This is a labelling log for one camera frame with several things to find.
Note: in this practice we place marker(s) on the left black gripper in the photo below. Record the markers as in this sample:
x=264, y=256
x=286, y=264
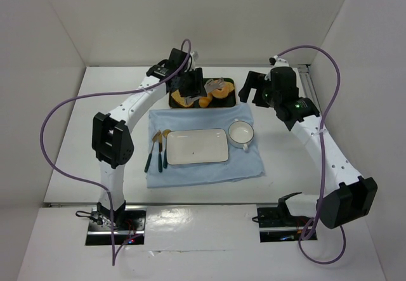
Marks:
x=196, y=82

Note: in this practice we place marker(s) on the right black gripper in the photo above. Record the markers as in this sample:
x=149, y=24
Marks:
x=251, y=82

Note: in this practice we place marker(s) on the silver metal tongs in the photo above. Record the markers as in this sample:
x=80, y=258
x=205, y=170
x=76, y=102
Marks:
x=208, y=88

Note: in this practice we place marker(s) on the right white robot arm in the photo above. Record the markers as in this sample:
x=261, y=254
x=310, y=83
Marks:
x=347, y=195

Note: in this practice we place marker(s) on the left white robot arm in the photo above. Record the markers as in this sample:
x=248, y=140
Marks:
x=111, y=132

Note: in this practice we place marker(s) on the left bread slice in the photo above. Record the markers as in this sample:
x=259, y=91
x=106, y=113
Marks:
x=181, y=101

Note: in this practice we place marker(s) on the bread slice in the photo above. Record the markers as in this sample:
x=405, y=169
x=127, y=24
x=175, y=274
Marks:
x=181, y=101
x=230, y=86

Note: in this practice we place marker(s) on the striped bread roll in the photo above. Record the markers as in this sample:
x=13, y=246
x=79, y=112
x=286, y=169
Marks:
x=205, y=101

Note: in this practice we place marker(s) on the right bread slice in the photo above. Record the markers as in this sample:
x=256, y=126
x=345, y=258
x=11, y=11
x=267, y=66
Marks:
x=230, y=86

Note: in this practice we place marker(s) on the sugared orange donut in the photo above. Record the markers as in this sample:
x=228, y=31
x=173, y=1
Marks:
x=220, y=91

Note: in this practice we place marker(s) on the dark green serving tray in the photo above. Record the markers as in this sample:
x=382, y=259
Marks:
x=229, y=101

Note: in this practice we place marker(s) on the white rectangular plate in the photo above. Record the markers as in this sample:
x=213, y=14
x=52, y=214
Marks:
x=199, y=146

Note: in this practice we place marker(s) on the light blue cloth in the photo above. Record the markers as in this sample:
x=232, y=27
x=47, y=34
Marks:
x=239, y=165

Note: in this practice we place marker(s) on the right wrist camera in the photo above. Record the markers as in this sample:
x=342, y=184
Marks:
x=276, y=61

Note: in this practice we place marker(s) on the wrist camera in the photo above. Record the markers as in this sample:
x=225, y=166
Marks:
x=276, y=61
x=194, y=55

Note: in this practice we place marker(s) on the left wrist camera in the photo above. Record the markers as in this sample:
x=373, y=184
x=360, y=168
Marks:
x=194, y=55

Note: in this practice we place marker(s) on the white bowl with handles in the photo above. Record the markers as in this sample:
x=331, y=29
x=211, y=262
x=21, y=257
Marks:
x=240, y=134

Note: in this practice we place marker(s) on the gold spoon green handle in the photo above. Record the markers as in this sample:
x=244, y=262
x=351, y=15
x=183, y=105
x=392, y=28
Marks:
x=165, y=135

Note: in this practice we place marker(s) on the aluminium rail frame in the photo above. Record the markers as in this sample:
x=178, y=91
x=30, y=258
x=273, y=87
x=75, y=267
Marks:
x=308, y=85

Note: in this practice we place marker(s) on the gold knife green handle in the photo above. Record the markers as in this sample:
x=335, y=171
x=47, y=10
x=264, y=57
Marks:
x=160, y=141

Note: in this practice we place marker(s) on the gold fork green handle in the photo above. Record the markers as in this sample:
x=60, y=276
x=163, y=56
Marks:
x=154, y=139

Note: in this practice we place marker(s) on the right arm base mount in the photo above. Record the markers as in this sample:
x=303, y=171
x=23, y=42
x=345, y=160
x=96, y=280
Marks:
x=276, y=227

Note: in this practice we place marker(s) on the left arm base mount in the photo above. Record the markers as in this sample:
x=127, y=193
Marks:
x=131, y=228

